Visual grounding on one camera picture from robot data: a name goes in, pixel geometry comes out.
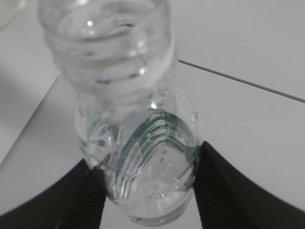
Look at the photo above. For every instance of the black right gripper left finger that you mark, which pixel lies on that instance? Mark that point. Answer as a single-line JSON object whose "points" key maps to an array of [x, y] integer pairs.
{"points": [[76, 201]]}

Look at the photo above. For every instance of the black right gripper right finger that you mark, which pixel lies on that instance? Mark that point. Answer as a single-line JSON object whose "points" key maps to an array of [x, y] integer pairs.
{"points": [[226, 199]]}

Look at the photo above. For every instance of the clear water bottle green label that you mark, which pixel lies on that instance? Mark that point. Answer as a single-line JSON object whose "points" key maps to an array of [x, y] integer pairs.
{"points": [[135, 118]]}

